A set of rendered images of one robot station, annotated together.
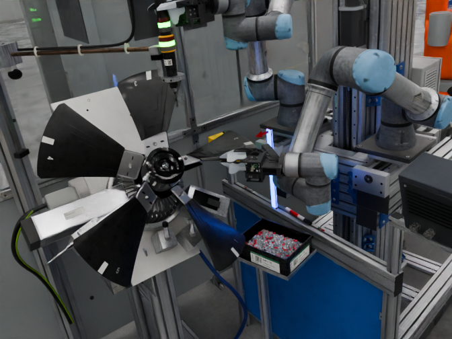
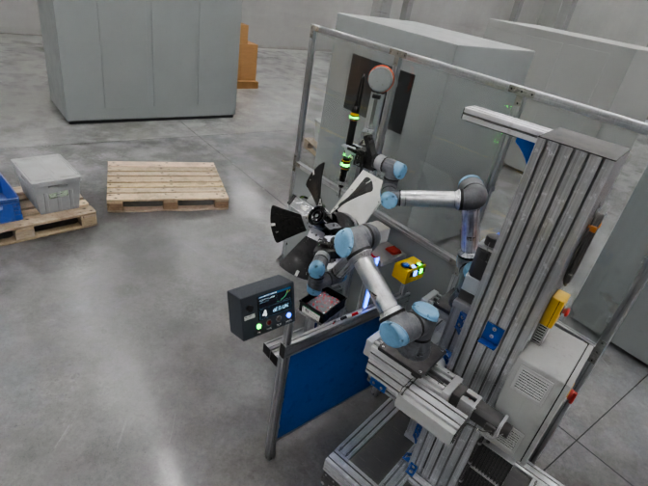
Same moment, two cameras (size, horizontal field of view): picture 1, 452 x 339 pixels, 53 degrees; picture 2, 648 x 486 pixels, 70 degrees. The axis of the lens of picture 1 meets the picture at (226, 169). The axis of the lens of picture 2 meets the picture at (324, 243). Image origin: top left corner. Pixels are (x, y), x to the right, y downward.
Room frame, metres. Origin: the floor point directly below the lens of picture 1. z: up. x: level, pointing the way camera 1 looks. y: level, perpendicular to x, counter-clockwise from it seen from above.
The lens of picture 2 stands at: (0.80, -2.11, 2.39)
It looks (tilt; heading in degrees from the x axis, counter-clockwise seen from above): 30 degrees down; 78
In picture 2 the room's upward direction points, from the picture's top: 10 degrees clockwise
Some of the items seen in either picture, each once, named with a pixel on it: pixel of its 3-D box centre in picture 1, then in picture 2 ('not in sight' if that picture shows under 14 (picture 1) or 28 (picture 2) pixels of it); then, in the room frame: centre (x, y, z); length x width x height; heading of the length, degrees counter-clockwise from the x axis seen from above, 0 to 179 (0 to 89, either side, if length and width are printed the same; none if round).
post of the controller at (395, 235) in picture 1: (395, 244); (288, 327); (1.07, -0.46, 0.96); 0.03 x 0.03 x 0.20; 32
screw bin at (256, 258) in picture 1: (273, 245); (322, 304); (1.28, -0.13, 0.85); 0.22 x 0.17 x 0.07; 47
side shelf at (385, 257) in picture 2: not in sight; (374, 247); (1.72, 0.52, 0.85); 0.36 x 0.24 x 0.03; 122
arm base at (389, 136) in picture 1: (395, 130); (416, 339); (1.59, -0.67, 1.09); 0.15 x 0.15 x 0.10
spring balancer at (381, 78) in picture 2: not in sight; (381, 78); (1.60, 0.79, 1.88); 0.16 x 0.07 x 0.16; 157
